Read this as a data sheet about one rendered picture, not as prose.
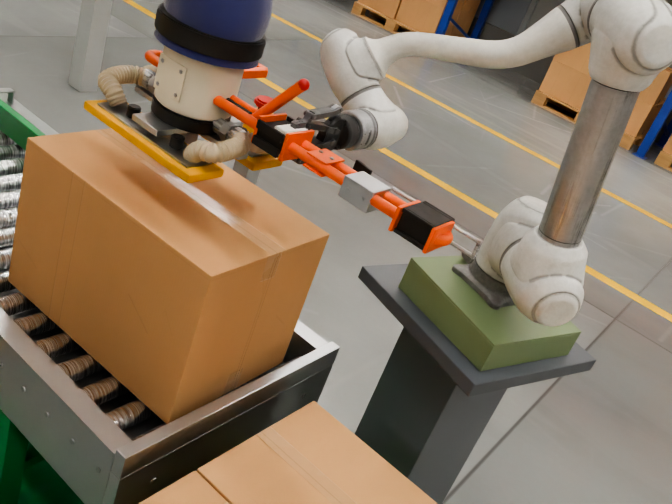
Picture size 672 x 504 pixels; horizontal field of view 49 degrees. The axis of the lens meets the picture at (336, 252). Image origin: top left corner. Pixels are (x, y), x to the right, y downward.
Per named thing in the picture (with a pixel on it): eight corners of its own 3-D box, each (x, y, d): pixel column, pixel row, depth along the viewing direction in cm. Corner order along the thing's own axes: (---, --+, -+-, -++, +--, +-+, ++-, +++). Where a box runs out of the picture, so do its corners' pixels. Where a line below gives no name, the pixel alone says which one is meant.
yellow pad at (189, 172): (82, 108, 158) (86, 86, 156) (120, 105, 166) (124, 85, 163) (187, 184, 144) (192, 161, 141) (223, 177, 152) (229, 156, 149)
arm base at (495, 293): (482, 255, 216) (490, 240, 213) (535, 303, 202) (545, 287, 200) (440, 259, 204) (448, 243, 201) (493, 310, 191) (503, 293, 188)
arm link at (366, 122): (369, 156, 166) (354, 159, 161) (339, 138, 170) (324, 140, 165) (383, 119, 162) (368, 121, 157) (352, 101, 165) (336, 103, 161)
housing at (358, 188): (335, 195, 137) (343, 174, 135) (356, 190, 142) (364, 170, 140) (364, 214, 134) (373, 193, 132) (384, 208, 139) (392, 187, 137)
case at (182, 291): (7, 281, 184) (26, 136, 165) (132, 246, 215) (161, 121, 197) (167, 426, 160) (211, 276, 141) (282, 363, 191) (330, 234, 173)
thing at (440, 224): (387, 229, 131) (397, 205, 128) (408, 222, 137) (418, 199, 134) (425, 254, 127) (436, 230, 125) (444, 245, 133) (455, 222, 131)
